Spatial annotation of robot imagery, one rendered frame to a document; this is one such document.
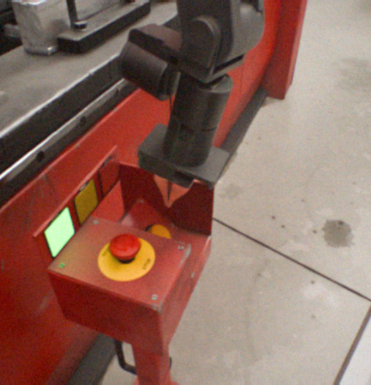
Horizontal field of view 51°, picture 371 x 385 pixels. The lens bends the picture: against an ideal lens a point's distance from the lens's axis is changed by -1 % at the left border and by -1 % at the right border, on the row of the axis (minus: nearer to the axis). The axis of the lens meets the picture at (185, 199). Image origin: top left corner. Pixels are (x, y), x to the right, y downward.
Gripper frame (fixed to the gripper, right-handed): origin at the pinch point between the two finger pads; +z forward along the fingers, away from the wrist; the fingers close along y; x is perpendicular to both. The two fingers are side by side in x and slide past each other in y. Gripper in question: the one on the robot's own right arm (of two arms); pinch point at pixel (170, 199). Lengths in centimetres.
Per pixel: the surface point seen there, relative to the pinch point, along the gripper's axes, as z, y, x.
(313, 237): 71, -46, -82
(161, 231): 7.8, -0.1, -0.5
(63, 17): -3.5, 36.9, -30.0
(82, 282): 4.1, 4.8, 14.9
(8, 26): 9, 59, -40
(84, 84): 0.1, 24.1, -17.2
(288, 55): 52, -6, -195
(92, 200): 2.4, 9.9, 4.0
